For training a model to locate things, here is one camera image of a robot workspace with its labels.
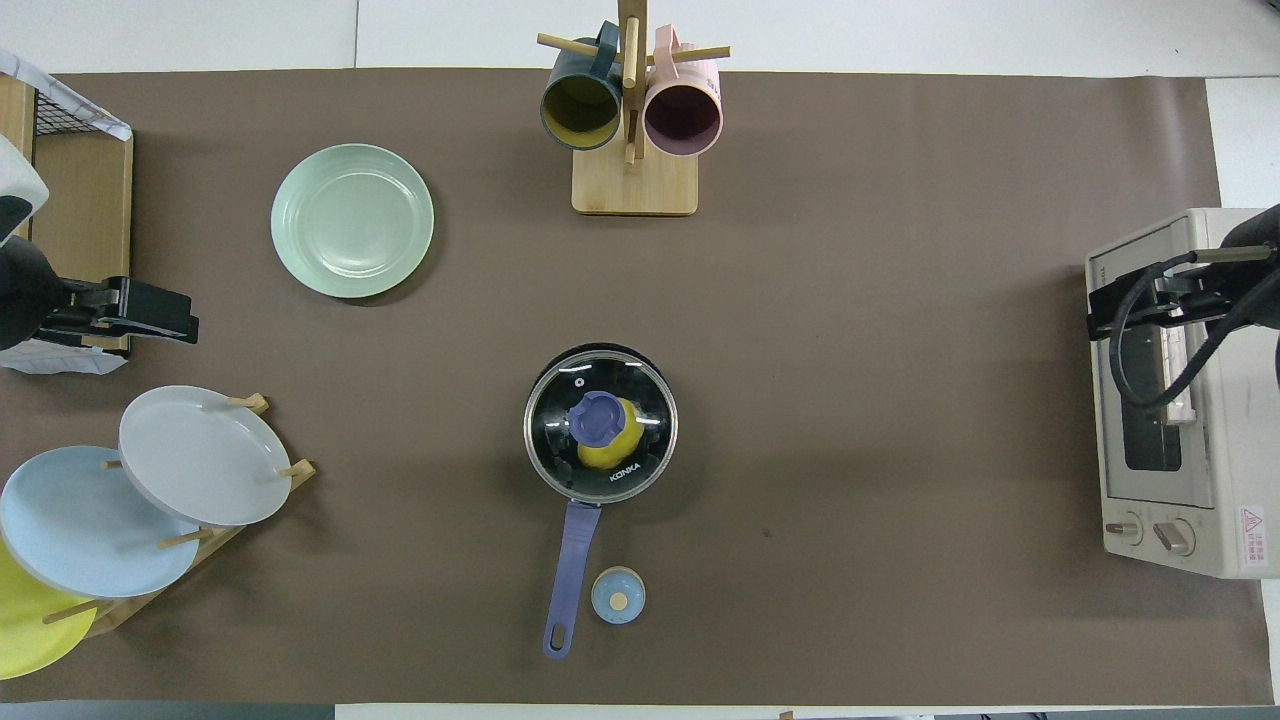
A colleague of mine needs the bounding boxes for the wooden plate rack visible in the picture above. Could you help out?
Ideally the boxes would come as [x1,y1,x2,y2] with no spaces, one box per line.
[45,392,317,641]

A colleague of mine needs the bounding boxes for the yellow potato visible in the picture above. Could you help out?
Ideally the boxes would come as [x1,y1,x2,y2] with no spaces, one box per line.
[577,397,646,471]

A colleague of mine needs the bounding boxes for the black pot purple handle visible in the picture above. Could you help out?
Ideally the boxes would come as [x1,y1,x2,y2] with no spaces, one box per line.
[523,343,679,661]

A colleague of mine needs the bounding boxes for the pink mug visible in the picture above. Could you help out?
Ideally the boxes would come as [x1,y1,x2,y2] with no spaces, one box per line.
[643,25,724,158]

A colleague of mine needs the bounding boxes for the white patterned cloth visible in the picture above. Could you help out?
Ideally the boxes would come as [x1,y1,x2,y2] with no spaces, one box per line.
[0,48,133,142]
[0,338,129,377]

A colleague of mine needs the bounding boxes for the wooden shelf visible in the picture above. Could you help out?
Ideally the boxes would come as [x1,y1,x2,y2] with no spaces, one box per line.
[0,75,136,353]

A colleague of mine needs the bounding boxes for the grey plate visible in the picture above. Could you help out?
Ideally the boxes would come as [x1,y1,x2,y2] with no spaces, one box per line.
[118,385,294,528]

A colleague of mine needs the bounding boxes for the light blue plate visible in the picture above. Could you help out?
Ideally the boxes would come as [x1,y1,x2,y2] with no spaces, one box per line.
[0,445,201,600]

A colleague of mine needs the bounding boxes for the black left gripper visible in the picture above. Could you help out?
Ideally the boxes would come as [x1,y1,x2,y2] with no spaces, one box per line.
[45,277,199,341]

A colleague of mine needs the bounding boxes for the pale green plate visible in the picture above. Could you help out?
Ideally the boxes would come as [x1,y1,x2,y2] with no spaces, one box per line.
[270,143,436,300]

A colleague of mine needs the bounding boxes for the wooden mug tree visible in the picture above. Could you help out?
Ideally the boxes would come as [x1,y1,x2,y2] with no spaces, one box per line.
[537,0,731,217]

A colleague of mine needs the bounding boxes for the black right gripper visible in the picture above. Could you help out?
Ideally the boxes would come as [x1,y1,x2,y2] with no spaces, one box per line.
[1088,270,1236,341]

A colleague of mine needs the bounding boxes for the beige toaster oven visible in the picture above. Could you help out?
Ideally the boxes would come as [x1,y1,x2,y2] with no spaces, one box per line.
[1085,207,1280,581]

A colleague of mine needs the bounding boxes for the glass lid purple knob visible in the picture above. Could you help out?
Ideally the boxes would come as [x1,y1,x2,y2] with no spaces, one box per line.
[523,348,679,503]

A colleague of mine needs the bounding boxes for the yellow plate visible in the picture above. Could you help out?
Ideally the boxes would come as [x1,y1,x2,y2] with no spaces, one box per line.
[0,540,99,681]

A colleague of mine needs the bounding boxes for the small blue jar cork top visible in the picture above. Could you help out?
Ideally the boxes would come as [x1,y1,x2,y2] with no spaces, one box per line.
[590,566,647,626]

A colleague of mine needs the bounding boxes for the black wire basket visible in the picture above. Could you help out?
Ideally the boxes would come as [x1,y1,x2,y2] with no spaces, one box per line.
[33,83,106,138]

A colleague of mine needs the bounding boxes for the dark blue mug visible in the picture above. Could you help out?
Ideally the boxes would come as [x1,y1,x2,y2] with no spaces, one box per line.
[540,22,624,152]

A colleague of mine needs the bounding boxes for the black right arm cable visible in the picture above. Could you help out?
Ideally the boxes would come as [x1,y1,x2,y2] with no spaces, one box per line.
[1106,250,1280,409]

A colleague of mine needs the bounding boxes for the brown table mat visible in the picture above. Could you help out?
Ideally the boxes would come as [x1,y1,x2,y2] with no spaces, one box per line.
[0,68,1269,706]

